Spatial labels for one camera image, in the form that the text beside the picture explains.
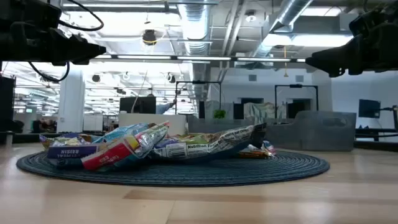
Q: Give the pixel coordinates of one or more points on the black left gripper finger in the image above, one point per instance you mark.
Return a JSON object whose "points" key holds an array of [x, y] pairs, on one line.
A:
{"points": [[88, 48], [70, 63]]}

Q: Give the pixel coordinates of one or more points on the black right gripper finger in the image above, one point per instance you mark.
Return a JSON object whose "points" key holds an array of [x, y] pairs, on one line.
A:
{"points": [[339, 54], [356, 70]]}

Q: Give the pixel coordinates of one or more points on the yellow blue granola bar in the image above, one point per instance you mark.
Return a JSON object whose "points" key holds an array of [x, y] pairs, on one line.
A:
{"points": [[59, 141]]}

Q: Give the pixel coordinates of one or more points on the light blue white granola bar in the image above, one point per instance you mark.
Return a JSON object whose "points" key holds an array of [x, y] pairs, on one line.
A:
{"points": [[121, 132]]}

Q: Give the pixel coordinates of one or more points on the purple oatmeal raisin granola bar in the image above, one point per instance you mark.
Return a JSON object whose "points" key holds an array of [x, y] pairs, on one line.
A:
{"points": [[73, 152]]}

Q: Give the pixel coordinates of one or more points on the red chocolate chip granola bar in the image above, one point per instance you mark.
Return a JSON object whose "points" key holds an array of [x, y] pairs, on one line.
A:
{"points": [[105, 157]]}

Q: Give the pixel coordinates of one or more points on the blue purple granola bar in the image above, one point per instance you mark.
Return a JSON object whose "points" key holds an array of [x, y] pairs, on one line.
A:
{"points": [[164, 143]]}

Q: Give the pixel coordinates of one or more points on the orange granola bar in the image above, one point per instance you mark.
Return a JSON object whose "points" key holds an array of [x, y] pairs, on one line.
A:
{"points": [[258, 152]]}

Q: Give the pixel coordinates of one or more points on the green red granola bar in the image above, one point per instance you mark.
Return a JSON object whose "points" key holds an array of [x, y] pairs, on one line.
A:
{"points": [[202, 147]]}

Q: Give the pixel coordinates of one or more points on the dark monitor on arm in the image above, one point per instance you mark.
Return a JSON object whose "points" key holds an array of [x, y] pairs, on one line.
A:
{"points": [[369, 108]]}

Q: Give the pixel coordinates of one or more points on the white building column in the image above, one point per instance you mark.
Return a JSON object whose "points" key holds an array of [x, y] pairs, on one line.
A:
{"points": [[71, 102]]}

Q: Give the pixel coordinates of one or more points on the tall black cabinet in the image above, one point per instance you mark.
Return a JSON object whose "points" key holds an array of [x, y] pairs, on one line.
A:
{"points": [[7, 102]]}

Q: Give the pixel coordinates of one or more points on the black ceiling dome fixture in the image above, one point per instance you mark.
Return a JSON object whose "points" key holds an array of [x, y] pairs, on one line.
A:
{"points": [[149, 36]]}

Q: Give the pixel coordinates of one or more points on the background workbench desk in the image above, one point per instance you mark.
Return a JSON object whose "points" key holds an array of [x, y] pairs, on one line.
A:
{"points": [[373, 130]]}

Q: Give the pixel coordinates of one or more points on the white background cabinet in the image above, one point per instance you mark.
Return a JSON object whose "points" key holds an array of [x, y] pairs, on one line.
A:
{"points": [[93, 123]]}

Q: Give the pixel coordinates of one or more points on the black background monitor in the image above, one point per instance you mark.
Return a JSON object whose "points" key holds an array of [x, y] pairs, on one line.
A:
{"points": [[136, 105]]}

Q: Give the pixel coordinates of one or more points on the person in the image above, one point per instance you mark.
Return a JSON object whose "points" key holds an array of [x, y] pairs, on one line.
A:
{"points": [[162, 108]]}

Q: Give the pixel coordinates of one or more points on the grey cover sheet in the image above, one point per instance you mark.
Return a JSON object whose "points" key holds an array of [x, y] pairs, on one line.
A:
{"points": [[261, 110]]}

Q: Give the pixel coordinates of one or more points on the long linear ceiling light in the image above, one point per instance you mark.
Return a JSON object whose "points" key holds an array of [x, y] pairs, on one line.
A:
{"points": [[202, 58]]}

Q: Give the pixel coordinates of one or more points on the green background plant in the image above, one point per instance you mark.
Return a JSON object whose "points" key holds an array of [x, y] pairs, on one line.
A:
{"points": [[219, 114]]}

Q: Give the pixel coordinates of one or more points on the round dark blue woven placemat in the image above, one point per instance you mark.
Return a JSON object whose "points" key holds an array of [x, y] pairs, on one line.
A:
{"points": [[217, 172]]}

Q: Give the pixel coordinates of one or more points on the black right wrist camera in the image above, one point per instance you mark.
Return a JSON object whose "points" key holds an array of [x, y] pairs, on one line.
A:
{"points": [[363, 23]]}

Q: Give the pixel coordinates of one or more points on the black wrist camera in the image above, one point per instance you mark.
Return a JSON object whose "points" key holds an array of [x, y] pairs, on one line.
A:
{"points": [[28, 12], [363, 23]]}

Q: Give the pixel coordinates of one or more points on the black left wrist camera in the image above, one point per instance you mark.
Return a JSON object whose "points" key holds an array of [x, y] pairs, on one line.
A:
{"points": [[28, 12]]}

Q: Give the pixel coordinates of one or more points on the silver round ceiling duct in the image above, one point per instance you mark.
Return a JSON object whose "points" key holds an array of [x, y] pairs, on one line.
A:
{"points": [[194, 25], [289, 12]]}

